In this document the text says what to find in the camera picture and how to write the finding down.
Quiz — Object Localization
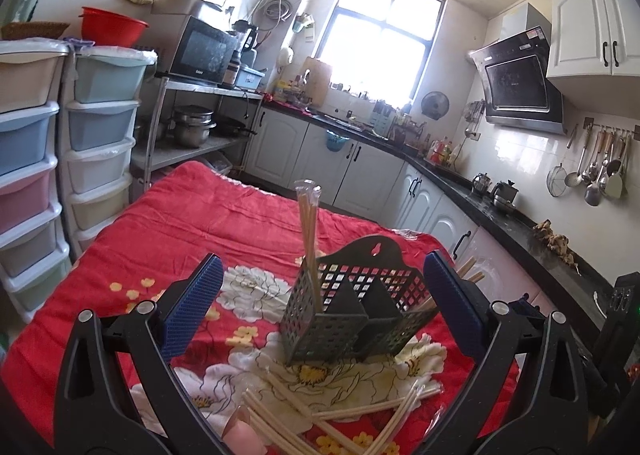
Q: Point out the pastel drawer tower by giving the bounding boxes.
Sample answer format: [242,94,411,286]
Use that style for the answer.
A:
[1,37,70,323]
[56,46,157,259]

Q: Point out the black countertop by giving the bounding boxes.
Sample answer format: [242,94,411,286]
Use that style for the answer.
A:
[258,102,613,345]

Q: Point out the steel kettle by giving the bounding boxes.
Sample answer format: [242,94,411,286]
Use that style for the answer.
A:
[472,174,491,196]

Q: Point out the black microwave oven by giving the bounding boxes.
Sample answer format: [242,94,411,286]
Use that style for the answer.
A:
[144,0,236,85]

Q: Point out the dark green utensil basket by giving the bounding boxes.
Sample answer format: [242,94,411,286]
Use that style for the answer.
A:
[279,235,437,366]

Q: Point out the black range hood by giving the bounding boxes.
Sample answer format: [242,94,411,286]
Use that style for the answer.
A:
[469,4,565,134]

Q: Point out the loose chopsticks pair front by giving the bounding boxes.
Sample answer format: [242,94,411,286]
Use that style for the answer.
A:
[242,390,319,455]

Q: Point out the red floral tablecloth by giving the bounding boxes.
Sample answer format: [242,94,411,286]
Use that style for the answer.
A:
[1,163,473,454]

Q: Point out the pastel drawer tower left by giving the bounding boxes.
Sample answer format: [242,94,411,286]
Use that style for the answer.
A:
[1,37,70,323]

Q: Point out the wooden cutting board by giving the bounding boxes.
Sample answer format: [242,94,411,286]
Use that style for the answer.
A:
[299,56,332,108]

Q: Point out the hanging strainer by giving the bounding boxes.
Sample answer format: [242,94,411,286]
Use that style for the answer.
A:
[546,124,578,198]

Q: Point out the metal shelf rack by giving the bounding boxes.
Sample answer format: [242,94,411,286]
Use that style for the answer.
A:
[131,75,264,193]

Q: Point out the pastel drawer tower right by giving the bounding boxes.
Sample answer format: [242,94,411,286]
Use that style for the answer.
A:
[56,46,157,259]

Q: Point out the blue hanging bin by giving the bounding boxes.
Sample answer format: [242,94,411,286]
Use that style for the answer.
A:
[326,129,350,153]

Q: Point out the white upper cabinet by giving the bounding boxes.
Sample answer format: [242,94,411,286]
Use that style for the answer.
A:
[548,0,639,78]

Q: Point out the window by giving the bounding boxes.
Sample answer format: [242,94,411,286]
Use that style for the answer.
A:
[317,0,446,108]

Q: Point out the black blender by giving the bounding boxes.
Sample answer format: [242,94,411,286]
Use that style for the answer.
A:
[232,20,258,67]

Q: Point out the stainless steel pot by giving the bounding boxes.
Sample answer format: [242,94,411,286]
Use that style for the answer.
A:
[172,105,216,149]

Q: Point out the hanging ladle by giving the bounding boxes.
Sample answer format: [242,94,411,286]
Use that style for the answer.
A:
[564,126,592,188]

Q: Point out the white lower cabinets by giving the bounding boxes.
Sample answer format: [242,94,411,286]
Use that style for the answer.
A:
[245,108,553,314]

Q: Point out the left hand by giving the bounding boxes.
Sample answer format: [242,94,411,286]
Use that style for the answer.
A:
[222,418,267,455]

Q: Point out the dark kettle pot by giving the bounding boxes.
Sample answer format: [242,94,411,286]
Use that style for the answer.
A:
[490,180,518,214]

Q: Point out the chopsticks pair lower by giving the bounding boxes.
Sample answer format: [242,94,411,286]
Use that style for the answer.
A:
[311,381,444,420]

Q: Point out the red plastic basin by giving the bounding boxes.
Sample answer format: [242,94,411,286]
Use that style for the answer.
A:
[79,7,149,48]

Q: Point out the blue storage box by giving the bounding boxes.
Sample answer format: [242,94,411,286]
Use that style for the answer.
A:
[234,64,265,91]

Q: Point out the small wall fan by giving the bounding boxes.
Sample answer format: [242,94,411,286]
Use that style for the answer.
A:
[420,91,450,122]

